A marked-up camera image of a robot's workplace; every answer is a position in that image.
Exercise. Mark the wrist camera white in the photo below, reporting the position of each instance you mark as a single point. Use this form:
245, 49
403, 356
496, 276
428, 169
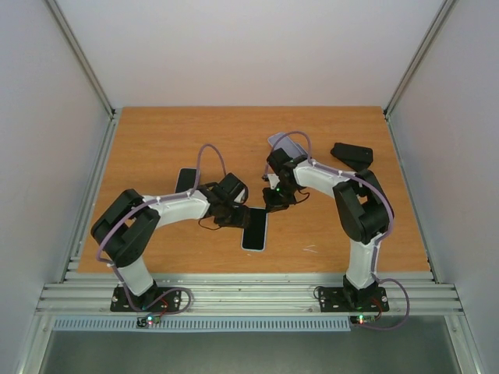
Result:
243, 196
272, 180

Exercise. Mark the aluminium rail frame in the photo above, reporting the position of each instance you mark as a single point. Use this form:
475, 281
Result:
251, 294

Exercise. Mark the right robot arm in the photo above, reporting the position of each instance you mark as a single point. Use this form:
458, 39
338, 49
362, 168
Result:
364, 212

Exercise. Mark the right controller board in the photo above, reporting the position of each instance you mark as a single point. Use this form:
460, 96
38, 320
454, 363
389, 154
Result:
363, 319

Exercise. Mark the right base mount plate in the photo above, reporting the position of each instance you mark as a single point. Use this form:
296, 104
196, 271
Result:
332, 299

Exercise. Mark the base mount plate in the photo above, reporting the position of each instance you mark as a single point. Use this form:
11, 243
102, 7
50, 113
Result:
332, 299
158, 300

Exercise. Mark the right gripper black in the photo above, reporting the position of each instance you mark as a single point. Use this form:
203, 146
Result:
273, 200

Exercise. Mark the grey slotted cable duct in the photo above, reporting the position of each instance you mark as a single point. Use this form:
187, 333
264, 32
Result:
206, 324

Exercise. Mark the black phone case top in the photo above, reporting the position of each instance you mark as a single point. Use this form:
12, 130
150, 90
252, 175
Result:
349, 152

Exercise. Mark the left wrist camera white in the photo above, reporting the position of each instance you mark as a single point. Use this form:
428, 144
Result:
243, 196

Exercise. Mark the lavender phone case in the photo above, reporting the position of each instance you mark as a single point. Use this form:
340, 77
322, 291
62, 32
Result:
185, 179

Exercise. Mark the black phone green edge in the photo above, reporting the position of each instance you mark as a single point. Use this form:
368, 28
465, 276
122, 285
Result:
185, 180

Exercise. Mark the black phone white edge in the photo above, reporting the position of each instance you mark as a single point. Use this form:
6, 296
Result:
254, 230

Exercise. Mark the left controller board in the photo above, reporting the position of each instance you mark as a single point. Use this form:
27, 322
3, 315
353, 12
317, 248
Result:
148, 321

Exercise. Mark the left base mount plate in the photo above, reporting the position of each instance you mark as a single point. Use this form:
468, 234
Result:
158, 300

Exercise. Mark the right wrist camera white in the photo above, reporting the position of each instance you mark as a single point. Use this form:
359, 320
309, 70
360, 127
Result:
272, 180

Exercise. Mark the light blue phone case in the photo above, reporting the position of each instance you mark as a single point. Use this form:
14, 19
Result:
266, 233

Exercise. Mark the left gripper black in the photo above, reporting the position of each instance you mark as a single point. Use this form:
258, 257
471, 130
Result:
242, 220

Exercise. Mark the controller board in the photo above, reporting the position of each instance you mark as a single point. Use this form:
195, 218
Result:
363, 319
148, 321

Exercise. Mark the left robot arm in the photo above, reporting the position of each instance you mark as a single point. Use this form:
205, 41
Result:
124, 230

